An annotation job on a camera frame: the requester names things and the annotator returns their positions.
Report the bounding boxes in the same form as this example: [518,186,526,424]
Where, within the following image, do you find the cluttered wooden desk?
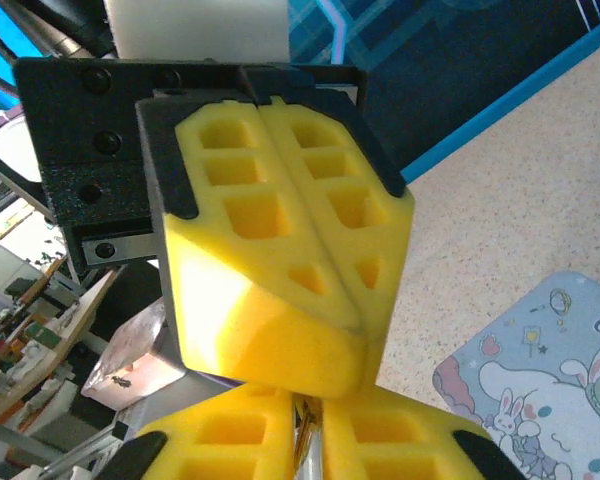
[0,254,119,436]

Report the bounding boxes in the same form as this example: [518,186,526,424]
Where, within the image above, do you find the blue table edge strip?
[398,12,600,184]

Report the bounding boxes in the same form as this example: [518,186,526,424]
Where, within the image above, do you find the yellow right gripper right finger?
[322,387,527,480]

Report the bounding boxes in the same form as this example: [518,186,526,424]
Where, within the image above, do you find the light blue cartoon box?
[432,271,600,480]

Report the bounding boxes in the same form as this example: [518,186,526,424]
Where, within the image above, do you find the dark blue circuit print banner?
[287,0,600,171]

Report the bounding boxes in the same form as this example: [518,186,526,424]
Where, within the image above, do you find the metal key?
[293,394,325,480]

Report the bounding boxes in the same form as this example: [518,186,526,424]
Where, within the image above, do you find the clear plastic bag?
[82,298,181,401]

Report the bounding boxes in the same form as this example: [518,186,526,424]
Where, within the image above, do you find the grey corrugated cable hose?
[4,0,99,59]

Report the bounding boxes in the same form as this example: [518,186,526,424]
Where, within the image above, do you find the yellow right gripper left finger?
[99,383,297,480]

